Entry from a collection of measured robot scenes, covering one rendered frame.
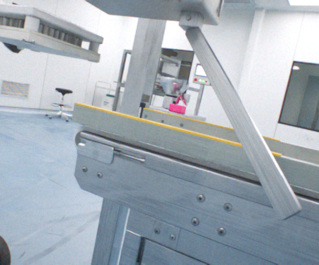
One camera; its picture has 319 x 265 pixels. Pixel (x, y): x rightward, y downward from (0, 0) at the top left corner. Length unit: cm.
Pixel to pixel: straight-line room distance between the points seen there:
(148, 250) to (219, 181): 20
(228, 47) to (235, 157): 572
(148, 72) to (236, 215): 48
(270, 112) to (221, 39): 181
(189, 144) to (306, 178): 16
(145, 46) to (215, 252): 53
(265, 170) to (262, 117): 537
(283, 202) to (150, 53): 57
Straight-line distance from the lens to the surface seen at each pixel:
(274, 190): 30
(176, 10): 46
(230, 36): 615
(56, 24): 69
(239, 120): 33
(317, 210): 41
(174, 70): 455
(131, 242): 55
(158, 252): 54
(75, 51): 74
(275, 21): 599
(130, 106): 78
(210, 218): 43
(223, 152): 40
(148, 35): 78
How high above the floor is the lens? 93
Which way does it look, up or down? 6 degrees down
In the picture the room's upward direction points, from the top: 12 degrees clockwise
